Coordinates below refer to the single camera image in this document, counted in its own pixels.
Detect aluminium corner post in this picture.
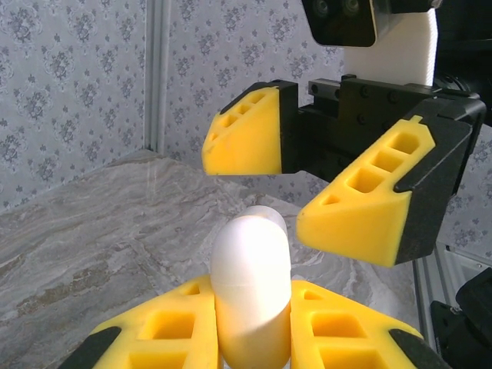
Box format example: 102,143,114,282
145,0,171,154

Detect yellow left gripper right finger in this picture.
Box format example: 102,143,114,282
289,280,455,369

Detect white charging case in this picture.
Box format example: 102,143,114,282
210,204,292,369

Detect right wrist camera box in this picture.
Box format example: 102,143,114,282
301,0,439,88

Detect aluminium table side rail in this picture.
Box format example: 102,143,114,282
413,244,492,327

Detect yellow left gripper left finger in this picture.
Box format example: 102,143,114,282
57,274,221,369

